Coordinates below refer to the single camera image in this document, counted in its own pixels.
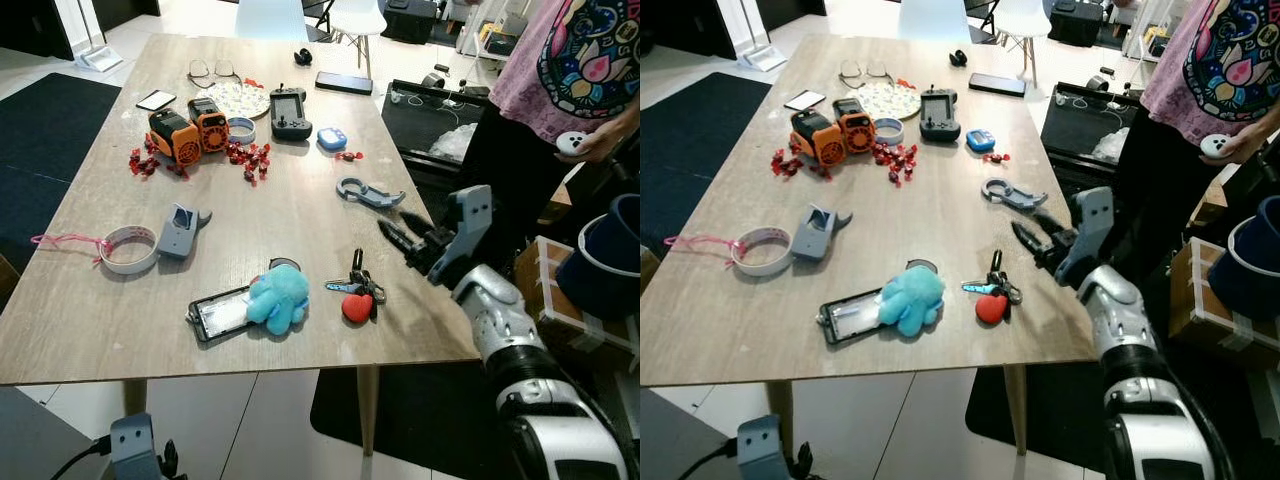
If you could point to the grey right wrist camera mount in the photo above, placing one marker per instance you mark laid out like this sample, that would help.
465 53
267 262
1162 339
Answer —
468 225
1092 225

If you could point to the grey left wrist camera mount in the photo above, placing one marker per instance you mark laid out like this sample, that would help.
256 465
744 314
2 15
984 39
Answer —
134 448
764 448

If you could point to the small white blue tape roll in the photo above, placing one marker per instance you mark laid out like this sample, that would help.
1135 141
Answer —
241 131
887 131

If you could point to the red wrapped candy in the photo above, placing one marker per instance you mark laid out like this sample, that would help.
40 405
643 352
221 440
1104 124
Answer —
250 160
994 157
140 165
180 170
783 163
895 162
822 170
348 156

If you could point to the black handheld controller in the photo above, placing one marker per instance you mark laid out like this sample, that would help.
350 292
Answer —
939 113
291 112

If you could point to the dark blue bucket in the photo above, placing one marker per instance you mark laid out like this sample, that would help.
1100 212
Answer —
600 265
1255 270

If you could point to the person in pink shirt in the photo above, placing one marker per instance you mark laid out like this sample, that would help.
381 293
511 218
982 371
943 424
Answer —
1210 60
560 60

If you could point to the white floor stand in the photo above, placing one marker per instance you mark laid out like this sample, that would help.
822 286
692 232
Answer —
95 50
755 48

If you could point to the orange black small device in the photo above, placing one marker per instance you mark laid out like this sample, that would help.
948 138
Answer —
210 124
854 125

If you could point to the white edged smartphone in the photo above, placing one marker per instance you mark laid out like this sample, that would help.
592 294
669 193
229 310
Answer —
156 100
804 100

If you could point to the grey carabiner clip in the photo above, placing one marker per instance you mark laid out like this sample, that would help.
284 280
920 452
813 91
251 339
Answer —
368 192
1012 194

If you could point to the eyeglasses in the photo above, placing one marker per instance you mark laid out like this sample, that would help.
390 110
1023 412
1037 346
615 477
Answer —
213 72
864 73

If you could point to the black open case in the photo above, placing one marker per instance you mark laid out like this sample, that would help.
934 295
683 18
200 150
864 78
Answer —
1085 128
430 125

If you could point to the keys with red heart fob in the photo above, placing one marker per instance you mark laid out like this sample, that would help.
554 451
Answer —
992 297
358 295

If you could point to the white patterned plate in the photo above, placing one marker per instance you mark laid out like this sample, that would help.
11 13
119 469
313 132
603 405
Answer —
235 98
888 99

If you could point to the black floor mat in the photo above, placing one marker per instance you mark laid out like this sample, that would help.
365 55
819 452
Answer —
420 420
1060 420
690 150
45 150

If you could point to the white round remote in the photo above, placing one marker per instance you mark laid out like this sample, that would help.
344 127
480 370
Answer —
1213 145
571 143

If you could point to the grey plastic clip device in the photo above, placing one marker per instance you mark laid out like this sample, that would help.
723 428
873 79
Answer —
815 233
180 232

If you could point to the small black knob object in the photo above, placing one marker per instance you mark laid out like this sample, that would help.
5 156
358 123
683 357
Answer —
302 57
957 58

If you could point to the white chair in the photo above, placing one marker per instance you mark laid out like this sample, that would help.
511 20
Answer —
356 18
1020 18

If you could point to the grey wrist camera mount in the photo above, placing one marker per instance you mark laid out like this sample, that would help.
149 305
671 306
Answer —
764 448
468 225
1092 225
134 448

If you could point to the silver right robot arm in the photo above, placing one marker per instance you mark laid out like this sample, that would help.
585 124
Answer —
520 345
1140 345

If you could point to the black smartphone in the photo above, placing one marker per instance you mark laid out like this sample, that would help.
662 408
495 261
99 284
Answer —
344 83
996 84

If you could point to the blue plush octopus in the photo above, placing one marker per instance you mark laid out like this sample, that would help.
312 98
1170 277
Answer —
912 300
280 298

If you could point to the blue white small gadget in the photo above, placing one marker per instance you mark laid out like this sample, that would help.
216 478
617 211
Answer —
332 139
980 140

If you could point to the person's hand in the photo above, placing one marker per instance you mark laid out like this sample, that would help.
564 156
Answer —
608 140
1252 145

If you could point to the orange black large device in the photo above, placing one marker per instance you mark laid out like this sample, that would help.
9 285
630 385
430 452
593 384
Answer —
818 138
174 136

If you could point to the wooden table leg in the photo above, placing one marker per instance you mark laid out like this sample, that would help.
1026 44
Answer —
367 410
134 398
1016 410
780 398

